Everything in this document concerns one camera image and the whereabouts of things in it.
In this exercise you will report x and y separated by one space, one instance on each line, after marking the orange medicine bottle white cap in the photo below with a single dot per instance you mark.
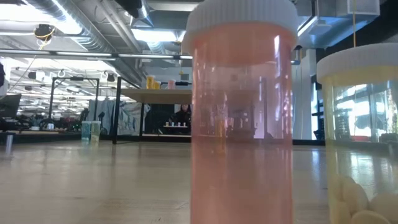
220 133

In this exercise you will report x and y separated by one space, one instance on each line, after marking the person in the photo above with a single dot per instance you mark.
184 116

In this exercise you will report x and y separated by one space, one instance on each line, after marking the white round pill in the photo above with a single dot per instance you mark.
370 218
354 197
385 205

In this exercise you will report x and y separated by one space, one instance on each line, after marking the wooden shelf black metal legs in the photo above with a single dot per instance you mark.
155 96

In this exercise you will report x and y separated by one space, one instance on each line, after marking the black metal rack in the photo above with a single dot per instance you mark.
74 78

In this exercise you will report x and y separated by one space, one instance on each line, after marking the black monitor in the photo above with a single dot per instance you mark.
9 105

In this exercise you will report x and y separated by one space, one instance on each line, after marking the white patterned sheet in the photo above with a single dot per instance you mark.
129 119

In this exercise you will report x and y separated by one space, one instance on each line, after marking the yellow medicine bottle white cap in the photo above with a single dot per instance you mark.
150 83
357 109
157 85

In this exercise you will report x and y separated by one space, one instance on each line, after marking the long ceiling light bar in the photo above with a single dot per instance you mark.
84 53

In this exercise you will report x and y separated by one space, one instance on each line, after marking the green medicine bottle white cap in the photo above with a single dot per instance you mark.
95 132

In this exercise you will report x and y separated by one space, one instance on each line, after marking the distant wooden table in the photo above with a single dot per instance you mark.
175 126

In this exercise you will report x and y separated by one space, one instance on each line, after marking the teal medicine bottle white cap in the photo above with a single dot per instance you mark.
86 132

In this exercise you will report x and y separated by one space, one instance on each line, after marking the silver metal post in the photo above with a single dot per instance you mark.
8 143

